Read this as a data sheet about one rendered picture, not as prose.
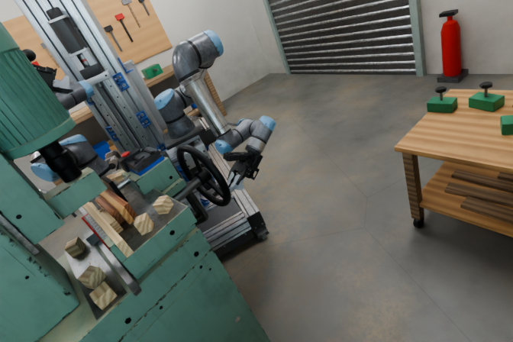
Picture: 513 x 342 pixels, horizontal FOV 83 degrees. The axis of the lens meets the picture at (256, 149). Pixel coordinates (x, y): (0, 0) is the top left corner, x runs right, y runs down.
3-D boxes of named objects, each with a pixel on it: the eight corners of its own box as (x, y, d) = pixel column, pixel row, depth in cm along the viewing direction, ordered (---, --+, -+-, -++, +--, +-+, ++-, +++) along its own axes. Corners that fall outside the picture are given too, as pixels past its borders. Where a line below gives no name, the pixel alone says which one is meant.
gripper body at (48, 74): (29, 60, 89) (25, 64, 98) (24, 88, 89) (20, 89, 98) (58, 69, 95) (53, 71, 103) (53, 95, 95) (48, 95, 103)
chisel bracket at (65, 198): (111, 192, 87) (94, 169, 84) (65, 224, 80) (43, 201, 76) (104, 186, 93) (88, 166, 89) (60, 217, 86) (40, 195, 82)
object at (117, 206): (134, 221, 86) (124, 207, 83) (129, 224, 85) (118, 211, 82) (111, 200, 103) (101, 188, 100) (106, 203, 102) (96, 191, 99)
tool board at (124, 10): (172, 46, 405) (138, -25, 364) (19, 117, 328) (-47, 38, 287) (172, 46, 409) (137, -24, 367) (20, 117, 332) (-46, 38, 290)
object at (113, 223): (124, 229, 84) (115, 220, 82) (117, 234, 83) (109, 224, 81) (79, 186, 125) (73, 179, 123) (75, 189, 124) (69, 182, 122)
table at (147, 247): (221, 200, 89) (213, 185, 86) (135, 279, 74) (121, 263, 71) (144, 166, 134) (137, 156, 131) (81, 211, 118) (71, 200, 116)
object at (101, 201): (124, 221, 88) (116, 209, 86) (119, 225, 87) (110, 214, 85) (109, 206, 99) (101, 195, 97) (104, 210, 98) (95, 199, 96)
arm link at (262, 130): (267, 122, 133) (280, 124, 127) (256, 143, 132) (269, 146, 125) (256, 113, 128) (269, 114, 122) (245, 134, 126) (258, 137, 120)
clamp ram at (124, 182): (143, 190, 99) (129, 169, 95) (124, 204, 95) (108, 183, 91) (133, 184, 106) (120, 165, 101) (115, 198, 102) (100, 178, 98)
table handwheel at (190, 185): (221, 155, 96) (173, 133, 114) (172, 194, 86) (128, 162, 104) (242, 212, 113) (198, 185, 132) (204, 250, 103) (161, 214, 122)
